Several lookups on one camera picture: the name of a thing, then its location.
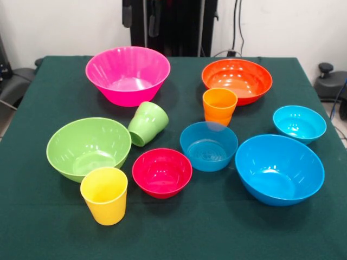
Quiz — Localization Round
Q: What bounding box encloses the orange cup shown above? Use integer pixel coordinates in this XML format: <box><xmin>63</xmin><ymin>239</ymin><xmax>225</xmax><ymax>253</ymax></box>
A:
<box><xmin>202</xmin><ymin>88</ymin><xmax>239</xmax><ymax>128</ymax></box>

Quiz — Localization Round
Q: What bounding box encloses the ribbed blue bowl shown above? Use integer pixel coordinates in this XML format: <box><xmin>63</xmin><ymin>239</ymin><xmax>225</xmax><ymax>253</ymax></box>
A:
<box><xmin>179</xmin><ymin>121</ymin><xmax>239</xmax><ymax>173</ymax></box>

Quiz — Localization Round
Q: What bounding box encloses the black hanging cable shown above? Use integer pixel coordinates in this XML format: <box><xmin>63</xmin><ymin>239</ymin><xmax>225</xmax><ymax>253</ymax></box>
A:
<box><xmin>232</xmin><ymin>0</ymin><xmax>246</xmax><ymax>56</ymax></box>

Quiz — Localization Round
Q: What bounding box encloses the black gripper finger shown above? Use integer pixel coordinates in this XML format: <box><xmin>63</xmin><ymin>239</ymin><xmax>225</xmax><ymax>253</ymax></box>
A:
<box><xmin>122</xmin><ymin>0</ymin><xmax>133</xmax><ymax>29</ymax></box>
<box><xmin>148</xmin><ymin>0</ymin><xmax>161</xmax><ymax>38</ymax></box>

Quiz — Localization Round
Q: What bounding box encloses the green bowl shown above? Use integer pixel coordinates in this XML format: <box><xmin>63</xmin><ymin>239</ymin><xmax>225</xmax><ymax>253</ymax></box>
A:
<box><xmin>46</xmin><ymin>116</ymin><xmax>132</xmax><ymax>184</ymax></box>

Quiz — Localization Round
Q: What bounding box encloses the large blue bowl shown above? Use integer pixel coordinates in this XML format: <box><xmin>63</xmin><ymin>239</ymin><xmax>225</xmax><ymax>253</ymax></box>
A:
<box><xmin>234</xmin><ymin>134</ymin><xmax>325</xmax><ymax>207</ymax></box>

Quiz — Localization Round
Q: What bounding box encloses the green cup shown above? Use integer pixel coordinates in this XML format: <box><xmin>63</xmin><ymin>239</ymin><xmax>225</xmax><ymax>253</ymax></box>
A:
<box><xmin>127</xmin><ymin>101</ymin><xmax>169</xmax><ymax>147</ymax></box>

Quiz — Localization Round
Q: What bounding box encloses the large pink bowl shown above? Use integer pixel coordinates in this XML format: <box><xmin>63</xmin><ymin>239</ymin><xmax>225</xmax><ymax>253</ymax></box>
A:
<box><xmin>85</xmin><ymin>45</ymin><xmax>171</xmax><ymax>107</ymax></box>

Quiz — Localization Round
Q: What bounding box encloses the small red bowl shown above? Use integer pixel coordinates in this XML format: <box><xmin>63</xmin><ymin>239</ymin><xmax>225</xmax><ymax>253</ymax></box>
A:
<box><xmin>132</xmin><ymin>148</ymin><xmax>193</xmax><ymax>200</ymax></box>

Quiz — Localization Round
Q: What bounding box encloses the yellow cup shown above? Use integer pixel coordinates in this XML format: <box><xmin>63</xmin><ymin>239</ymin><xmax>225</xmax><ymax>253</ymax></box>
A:
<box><xmin>80</xmin><ymin>166</ymin><xmax>128</xmax><ymax>226</ymax></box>

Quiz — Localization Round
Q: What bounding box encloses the dark equipment box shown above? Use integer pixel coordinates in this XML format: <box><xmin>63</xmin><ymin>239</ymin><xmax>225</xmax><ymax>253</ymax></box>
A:
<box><xmin>0</xmin><ymin>35</ymin><xmax>13</xmax><ymax>81</ymax></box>

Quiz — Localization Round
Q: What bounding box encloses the black pedestal foot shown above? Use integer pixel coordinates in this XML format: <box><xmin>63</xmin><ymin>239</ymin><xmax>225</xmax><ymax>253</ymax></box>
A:
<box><xmin>314</xmin><ymin>62</ymin><xmax>347</xmax><ymax>101</ymax></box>
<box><xmin>0</xmin><ymin>58</ymin><xmax>44</xmax><ymax>109</ymax></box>

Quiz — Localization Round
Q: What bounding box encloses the orange-red bowl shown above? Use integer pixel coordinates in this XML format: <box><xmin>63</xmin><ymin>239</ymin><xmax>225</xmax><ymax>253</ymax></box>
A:
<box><xmin>201</xmin><ymin>58</ymin><xmax>273</xmax><ymax>107</ymax></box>

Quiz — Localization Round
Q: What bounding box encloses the dark green table cloth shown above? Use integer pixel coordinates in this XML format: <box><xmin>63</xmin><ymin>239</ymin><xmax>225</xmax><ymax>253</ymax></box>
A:
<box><xmin>0</xmin><ymin>55</ymin><xmax>347</xmax><ymax>260</ymax></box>

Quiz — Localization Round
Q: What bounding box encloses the small turquoise bowl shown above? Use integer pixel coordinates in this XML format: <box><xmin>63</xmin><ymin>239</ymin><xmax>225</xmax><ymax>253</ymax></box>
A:
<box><xmin>273</xmin><ymin>105</ymin><xmax>327</xmax><ymax>145</ymax></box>

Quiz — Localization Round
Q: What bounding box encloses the blue cable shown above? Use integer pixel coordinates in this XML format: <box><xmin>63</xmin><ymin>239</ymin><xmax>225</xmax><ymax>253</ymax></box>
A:
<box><xmin>329</xmin><ymin>77</ymin><xmax>347</xmax><ymax>120</ymax></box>

